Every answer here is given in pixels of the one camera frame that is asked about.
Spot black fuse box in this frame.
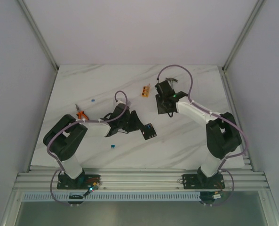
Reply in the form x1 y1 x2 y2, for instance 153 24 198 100
140 123 157 140

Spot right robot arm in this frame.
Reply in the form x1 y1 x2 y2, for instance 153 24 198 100
155 81 242 189

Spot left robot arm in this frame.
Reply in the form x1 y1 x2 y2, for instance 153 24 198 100
43 103 154 189

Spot orange fuse holder block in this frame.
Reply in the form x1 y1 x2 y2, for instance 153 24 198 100
141 84 150 97

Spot claw hammer black handle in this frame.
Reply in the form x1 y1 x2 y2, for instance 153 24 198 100
166 78 178 89

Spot orange handled pliers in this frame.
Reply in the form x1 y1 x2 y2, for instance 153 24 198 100
75 104 89 120

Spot white slotted cable duct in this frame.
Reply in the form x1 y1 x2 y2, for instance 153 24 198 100
21 191 201 202

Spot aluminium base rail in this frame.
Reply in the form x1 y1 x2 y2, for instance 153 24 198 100
14 167 269 191

